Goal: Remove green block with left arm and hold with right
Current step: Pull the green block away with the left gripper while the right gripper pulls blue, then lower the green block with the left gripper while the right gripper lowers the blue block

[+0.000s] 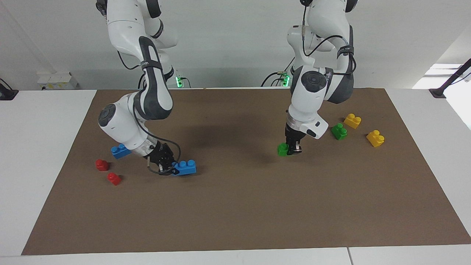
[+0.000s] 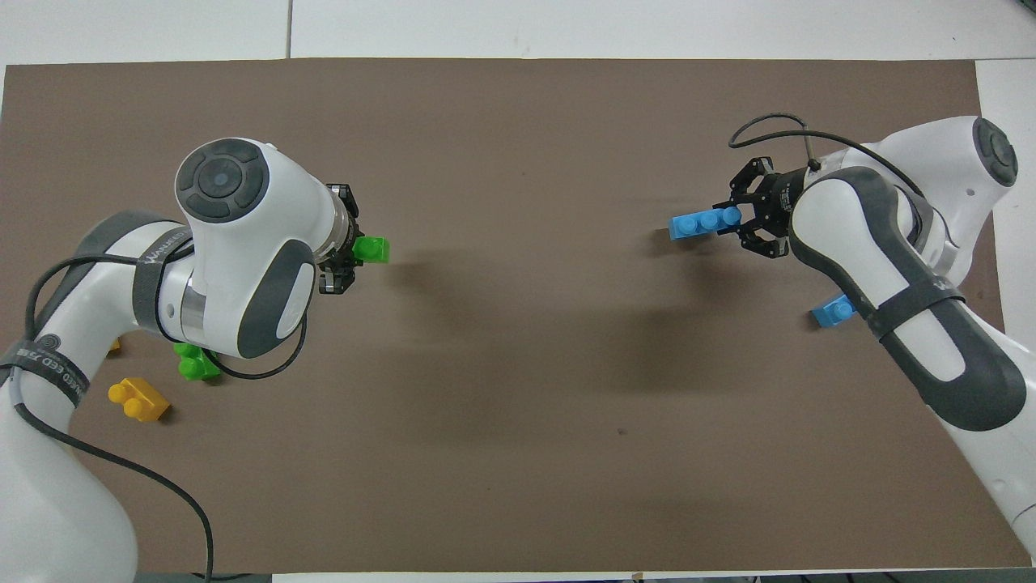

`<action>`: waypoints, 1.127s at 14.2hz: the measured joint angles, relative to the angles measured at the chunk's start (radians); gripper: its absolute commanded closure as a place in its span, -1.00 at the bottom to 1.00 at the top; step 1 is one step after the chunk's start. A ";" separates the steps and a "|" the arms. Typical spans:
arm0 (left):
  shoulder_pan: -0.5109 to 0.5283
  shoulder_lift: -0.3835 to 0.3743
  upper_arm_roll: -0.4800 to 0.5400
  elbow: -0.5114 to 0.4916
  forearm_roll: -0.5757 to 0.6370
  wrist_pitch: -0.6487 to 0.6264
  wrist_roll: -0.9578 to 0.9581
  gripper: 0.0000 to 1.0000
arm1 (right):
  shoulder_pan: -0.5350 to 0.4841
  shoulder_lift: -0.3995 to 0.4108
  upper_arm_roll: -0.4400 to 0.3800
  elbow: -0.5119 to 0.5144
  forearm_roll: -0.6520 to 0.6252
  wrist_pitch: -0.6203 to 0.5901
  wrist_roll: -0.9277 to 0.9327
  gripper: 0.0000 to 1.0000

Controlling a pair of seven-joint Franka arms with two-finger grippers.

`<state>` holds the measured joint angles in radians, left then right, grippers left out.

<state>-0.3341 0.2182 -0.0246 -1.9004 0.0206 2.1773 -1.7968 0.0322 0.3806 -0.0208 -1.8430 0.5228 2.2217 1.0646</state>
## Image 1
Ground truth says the white wall box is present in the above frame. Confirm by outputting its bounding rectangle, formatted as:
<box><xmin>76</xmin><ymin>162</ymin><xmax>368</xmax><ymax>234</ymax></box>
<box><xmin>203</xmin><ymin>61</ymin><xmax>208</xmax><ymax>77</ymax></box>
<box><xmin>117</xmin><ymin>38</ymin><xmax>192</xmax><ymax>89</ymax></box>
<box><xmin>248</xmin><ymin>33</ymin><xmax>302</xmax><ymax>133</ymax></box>
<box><xmin>37</xmin><ymin>72</ymin><xmax>78</xmax><ymax>90</ymax></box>

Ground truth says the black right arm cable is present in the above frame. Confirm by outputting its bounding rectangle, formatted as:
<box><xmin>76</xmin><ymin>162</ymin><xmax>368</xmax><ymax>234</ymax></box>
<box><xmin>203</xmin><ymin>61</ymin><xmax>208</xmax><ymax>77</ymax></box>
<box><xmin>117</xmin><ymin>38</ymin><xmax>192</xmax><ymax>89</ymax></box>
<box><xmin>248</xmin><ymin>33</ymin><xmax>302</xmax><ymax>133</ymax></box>
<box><xmin>117</xmin><ymin>50</ymin><xmax>181</xmax><ymax>173</ymax></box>

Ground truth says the brown table mat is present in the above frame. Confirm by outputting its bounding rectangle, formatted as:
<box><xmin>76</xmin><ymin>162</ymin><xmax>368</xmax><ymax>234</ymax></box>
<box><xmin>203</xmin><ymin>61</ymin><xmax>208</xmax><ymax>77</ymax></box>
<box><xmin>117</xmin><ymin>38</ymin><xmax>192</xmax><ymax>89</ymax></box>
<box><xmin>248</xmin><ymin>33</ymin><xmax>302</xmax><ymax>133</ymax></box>
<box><xmin>21</xmin><ymin>88</ymin><xmax>471</xmax><ymax>255</ymax></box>

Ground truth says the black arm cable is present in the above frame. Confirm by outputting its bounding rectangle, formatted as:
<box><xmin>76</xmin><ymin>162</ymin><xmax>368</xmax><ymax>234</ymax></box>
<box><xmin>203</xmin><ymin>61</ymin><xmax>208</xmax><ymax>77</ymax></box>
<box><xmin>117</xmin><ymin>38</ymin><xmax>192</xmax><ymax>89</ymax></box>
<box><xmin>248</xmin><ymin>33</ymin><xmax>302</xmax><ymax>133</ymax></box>
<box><xmin>117</xmin><ymin>50</ymin><xmax>181</xmax><ymax>173</ymax></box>
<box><xmin>302</xmin><ymin>3</ymin><xmax>357</xmax><ymax>76</ymax></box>

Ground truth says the yellow two-stud block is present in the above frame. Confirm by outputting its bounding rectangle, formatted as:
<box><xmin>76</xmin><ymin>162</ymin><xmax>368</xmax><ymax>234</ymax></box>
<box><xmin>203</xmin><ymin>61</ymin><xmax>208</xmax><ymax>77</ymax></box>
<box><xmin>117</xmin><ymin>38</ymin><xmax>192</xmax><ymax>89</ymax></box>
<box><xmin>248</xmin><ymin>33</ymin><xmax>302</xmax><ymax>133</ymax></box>
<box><xmin>366</xmin><ymin>130</ymin><xmax>385</xmax><ymax>148</ymax></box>
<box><xmin>344</xmin><ymin>113</ymin><xmax>362</xmax><ymax>129</ymax></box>

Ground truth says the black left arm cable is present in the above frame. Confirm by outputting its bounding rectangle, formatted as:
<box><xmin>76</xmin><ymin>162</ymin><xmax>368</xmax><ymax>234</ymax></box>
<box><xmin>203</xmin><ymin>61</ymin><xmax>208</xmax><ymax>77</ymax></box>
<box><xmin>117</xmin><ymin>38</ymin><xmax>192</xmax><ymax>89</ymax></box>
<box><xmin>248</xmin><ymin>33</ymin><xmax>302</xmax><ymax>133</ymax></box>
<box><xmin>302</xmin><ymin>3</ymin><xmax>357</xmax><ymax>76</ymax></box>

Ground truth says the blue three-stud block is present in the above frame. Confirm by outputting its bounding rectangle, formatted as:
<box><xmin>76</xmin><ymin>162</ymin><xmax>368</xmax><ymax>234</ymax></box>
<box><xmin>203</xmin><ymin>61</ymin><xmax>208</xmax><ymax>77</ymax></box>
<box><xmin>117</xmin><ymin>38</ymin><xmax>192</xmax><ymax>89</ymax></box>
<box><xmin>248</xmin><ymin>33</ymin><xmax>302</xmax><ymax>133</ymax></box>
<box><xmin>172</xmin><ymin>160</ymin><xmax>197</xmax><ymax>176</ymax></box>
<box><xmin>111</xmin><ymin>144</ymin><xmax>132</xmax><ymax>159</ymax></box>

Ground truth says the black camera stand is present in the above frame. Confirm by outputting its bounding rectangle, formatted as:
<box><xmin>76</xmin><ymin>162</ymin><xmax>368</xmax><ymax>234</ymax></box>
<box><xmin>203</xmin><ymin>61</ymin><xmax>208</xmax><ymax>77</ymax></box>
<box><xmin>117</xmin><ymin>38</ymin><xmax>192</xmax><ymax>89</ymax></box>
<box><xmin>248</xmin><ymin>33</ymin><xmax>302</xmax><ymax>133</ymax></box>
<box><xmin>429</xmin><ymin>58</ymin><xmax>471</xmax><ymax>98</ymax></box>
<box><xmin>0</xmin><ymin>78</ymin><xmax>19</xmax><ymax>100</ymax></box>

